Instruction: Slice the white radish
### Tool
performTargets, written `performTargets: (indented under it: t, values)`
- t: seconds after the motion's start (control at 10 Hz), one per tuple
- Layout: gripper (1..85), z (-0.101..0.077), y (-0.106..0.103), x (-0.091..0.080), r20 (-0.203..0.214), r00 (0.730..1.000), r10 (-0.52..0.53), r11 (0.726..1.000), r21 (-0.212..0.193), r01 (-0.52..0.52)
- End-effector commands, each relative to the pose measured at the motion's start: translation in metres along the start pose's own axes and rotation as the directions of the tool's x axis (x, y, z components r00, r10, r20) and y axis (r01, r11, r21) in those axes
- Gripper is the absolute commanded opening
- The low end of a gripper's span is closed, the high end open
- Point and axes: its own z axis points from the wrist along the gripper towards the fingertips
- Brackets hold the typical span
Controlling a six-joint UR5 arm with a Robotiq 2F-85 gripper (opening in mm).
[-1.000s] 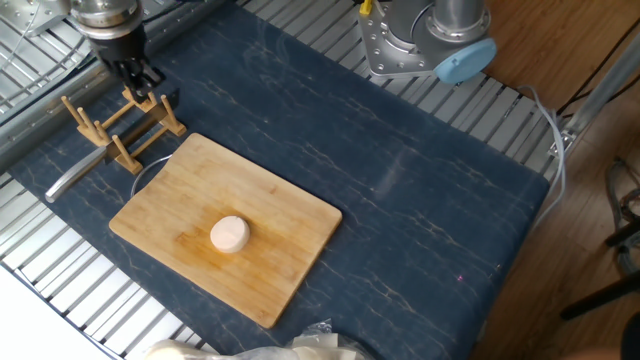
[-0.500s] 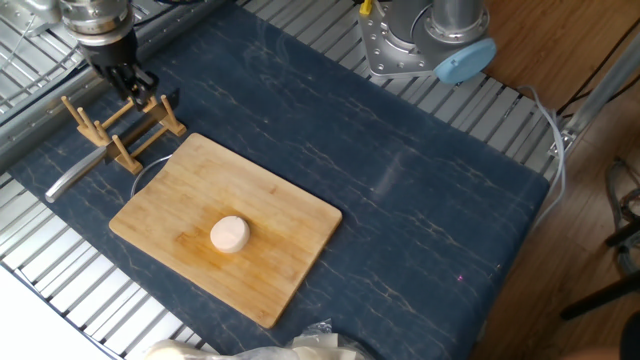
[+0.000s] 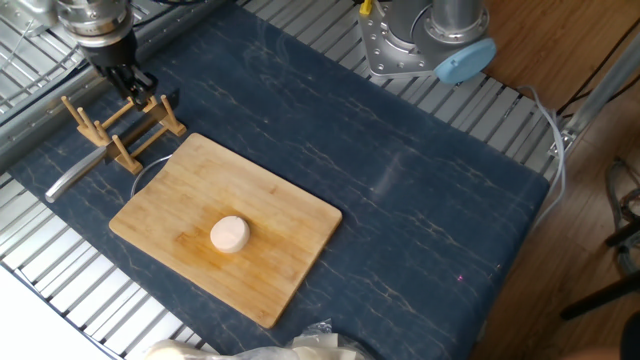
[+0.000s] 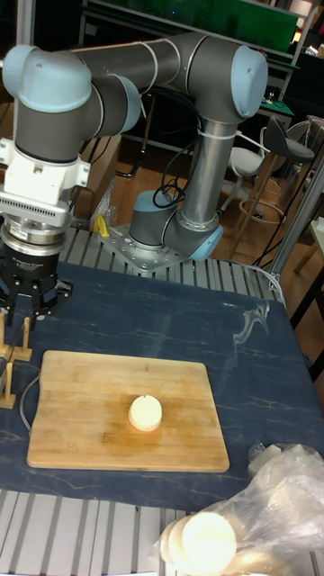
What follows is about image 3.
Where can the clear plastic bag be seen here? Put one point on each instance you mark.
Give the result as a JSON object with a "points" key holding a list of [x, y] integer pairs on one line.
{"points": [[320, 330]]}

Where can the wooden peg knife rack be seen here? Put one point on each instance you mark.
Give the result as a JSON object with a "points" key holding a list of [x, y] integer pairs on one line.
{"points": [[170, 122]]}

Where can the bamboo cutting board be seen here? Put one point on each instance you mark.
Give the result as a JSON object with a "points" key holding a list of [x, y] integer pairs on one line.
{"points": [[190, 200]]}

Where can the yellow tag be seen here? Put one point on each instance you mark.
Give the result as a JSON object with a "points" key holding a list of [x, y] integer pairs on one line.
{"points": [[366, 7]]}

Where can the aluminium frame beam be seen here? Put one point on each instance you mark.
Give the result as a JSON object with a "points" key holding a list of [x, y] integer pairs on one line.
{"points": [[600, 95]]}

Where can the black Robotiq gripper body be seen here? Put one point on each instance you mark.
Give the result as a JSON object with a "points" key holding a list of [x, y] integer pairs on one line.
{"points": [[115, 52]]}

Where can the black chair base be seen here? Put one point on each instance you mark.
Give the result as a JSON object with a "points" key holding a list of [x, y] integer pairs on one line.
{"points": [[600, 296]]}

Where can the white radish offcut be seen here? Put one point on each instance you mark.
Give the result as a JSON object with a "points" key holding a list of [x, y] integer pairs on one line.
{"points": [[320, 350]]}

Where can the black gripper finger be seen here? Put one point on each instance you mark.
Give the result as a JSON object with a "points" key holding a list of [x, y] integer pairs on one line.
{"points": [[122, 82], [144, 85]]}

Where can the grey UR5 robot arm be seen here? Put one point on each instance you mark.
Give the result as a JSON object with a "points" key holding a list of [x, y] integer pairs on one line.
{"points": [[450, 20]]}

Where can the dark blue marbled mat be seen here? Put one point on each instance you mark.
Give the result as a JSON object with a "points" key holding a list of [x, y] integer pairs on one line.
{"points": [[400, 200]]}

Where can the bare silver mounting plate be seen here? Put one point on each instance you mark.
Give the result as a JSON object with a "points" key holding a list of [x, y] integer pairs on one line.
{"points": [[25, 12]]}

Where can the steel kitchen knife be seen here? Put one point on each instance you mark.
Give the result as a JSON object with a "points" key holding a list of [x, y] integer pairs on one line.
{"points": [[75, 175]]}

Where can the round white cheese piece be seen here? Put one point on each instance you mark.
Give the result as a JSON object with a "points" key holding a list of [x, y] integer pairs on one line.
{"points": [[230, 234]]}

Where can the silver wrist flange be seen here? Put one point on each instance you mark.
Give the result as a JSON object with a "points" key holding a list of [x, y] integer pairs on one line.
{"points": [[95, 20]]}

